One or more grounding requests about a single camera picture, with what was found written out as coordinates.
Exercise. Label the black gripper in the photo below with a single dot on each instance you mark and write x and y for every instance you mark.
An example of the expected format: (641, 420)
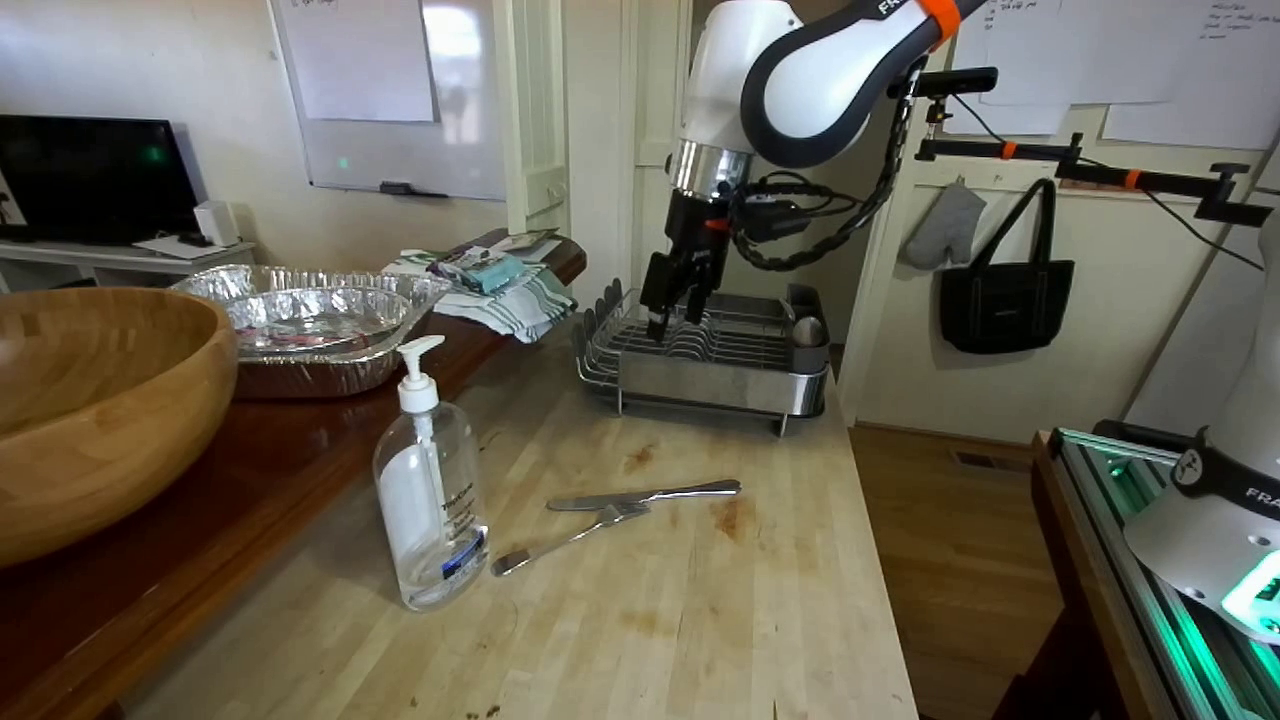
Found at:
(696, 232)

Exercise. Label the silver spoon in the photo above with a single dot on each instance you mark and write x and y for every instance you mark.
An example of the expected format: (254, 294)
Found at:
(809, 328)

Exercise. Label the black cutlery holder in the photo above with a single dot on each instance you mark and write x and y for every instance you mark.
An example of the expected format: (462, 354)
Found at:
(807, 300)

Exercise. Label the grey metal dish rack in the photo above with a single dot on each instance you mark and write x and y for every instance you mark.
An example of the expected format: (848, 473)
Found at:
(745, 384)

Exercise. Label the striped folded kitchen towels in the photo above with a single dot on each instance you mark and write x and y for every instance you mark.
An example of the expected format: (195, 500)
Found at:
(513, 309)

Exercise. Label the teal folded cloth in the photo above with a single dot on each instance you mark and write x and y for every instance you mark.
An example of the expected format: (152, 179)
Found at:
(491, 278)

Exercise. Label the silver table knife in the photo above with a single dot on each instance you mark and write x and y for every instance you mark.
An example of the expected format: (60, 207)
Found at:
(692, 494)

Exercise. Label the grey oven mitt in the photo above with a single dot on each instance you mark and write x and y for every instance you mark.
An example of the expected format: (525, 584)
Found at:
(946, 226)

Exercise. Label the silver fork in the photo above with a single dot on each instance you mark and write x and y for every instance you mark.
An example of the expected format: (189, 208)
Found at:
(544, 546)

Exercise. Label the black whiteboard marker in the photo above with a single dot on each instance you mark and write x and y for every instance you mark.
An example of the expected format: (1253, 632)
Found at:
(415, 188)

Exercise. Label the white whiteboard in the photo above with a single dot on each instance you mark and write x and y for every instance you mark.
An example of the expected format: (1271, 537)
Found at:
(401, 145)

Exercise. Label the black tote bag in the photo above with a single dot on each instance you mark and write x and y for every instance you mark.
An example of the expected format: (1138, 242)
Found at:
(1005, 300)

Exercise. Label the clear hand sanitizer pump bottle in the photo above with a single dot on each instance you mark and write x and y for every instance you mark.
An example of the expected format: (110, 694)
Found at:
(425, 505)

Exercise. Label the aluminium foil tray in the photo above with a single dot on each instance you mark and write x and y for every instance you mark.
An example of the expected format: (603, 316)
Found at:
(314, 320)

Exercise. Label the white paper on whiteboard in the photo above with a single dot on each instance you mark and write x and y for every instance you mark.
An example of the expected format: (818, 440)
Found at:
(352, 62)

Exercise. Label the aluminium robot mounting stand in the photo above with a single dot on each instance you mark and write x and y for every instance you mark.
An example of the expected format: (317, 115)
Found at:
(1107, 563)

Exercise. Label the black monitor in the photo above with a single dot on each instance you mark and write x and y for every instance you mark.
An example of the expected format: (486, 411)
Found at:
(92, 182)

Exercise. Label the large wooden bowl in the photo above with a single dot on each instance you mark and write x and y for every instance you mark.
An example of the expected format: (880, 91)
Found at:
(92, 427)

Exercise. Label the white desk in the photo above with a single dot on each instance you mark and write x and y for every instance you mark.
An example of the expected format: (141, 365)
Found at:
(80, 259)

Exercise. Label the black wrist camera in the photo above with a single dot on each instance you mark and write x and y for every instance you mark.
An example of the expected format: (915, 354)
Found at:
(779, 219)

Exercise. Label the black stereo camera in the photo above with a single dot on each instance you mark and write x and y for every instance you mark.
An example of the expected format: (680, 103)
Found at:
(956, 83)

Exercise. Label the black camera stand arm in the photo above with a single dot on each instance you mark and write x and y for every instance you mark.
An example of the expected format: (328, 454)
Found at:
(1065, 160)

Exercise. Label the white wall paper sheet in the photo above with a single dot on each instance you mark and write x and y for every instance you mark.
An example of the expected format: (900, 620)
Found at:
(1044, 53)
(1193, 83)

